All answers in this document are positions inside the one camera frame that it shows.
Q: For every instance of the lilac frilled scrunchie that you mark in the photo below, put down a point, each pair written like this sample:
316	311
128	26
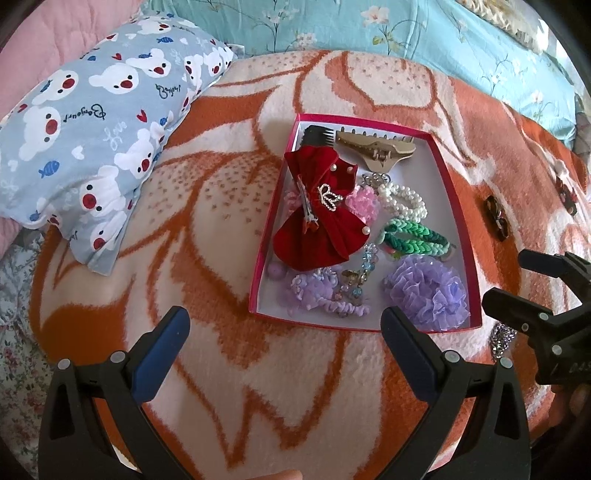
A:
309	290

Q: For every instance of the teal floral quilt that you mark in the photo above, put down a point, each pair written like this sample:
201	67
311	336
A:
323	27

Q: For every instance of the small-flower print sheet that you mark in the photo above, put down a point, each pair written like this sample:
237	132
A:
18	346

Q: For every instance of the pink-red cardboard box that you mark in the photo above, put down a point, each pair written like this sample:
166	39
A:
436	184

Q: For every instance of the red flower hair clip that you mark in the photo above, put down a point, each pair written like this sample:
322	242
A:
567	194

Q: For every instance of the dark bow hair clip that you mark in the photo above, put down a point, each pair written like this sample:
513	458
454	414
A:
496	217

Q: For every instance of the person's left hand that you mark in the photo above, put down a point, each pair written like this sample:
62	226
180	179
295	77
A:
279	468

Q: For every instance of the red velvet bow hair clip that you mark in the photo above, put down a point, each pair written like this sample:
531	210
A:
323	240

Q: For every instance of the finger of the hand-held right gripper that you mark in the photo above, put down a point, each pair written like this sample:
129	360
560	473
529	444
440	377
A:
572	270
517	311

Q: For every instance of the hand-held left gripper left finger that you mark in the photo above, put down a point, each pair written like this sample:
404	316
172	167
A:
161	350

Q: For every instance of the orange and white blanket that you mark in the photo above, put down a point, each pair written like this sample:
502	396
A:
231	369

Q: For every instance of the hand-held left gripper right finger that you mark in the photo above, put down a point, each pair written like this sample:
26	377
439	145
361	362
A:
406	350

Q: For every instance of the blue bear print pillow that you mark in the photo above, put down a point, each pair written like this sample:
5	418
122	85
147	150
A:
92	115

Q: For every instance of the pink scrunchie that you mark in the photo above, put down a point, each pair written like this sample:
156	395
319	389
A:
362	203

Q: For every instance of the silver clip with red charm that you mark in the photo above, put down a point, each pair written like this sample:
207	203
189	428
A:
307	207

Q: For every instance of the beige floral cloth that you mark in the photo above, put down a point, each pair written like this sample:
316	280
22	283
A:
508	18

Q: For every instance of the beige claw hair clip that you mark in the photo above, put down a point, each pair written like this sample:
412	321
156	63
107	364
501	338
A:
360	143

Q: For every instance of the black rhinestone hair comb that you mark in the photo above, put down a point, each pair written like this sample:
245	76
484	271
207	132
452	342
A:
316	134

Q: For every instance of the purple scrunchie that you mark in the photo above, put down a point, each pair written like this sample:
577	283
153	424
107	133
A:
420	286

